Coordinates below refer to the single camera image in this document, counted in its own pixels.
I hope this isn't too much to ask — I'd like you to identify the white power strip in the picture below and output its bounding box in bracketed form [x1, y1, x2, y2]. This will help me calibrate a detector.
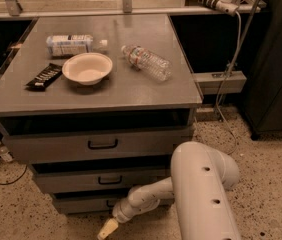
[195, 0, 238, 16]

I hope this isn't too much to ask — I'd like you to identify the grey middle drawer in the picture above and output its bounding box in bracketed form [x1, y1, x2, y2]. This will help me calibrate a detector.
[34, 165, 170, 194]

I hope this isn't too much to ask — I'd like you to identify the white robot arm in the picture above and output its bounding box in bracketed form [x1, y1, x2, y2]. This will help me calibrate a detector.
[97, 141, 241, 240]

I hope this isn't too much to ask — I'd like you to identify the grey drawer cabinet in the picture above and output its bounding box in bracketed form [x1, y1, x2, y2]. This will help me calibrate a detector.
[0, 13, 204, 215]

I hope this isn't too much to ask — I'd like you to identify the white labelled bottle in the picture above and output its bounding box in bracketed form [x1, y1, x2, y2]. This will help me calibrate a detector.
[46, 34, 108, 57]

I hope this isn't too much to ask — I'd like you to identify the dark cabinet at right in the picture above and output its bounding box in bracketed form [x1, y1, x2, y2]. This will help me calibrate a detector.
[239, 0, 282, 140]

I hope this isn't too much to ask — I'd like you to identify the clear plastic water bottle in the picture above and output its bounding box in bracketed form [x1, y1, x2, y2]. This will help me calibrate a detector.
[121, 45, 172, 82]

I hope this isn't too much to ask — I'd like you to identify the grey drawer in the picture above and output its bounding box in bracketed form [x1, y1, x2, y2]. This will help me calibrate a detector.
[3, 126, 194, 164]
[34, 165, 170, 194]
[52, 188, 129, 214]

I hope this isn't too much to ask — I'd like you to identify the white paper bowl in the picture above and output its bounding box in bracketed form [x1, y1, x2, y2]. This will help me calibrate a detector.
[62, 53, 113, 85]

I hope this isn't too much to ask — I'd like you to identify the grey top drawer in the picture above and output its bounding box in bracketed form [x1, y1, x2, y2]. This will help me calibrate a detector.
[3, 126, 194, 164]

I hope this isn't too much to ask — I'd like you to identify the grey back shelf frame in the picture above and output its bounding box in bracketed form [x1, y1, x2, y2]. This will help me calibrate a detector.
[0, 0, 267, 20]

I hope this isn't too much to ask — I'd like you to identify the black snack bar wrapper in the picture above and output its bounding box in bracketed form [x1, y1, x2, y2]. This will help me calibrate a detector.
[26, 63, 62, 90]

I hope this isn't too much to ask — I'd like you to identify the grey bottom drawer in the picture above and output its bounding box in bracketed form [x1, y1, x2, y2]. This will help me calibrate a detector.
[52, 188, 129, 214]

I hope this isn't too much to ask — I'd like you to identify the white cable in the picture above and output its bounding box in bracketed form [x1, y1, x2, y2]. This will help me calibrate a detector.
[194, 11, 244, 157]

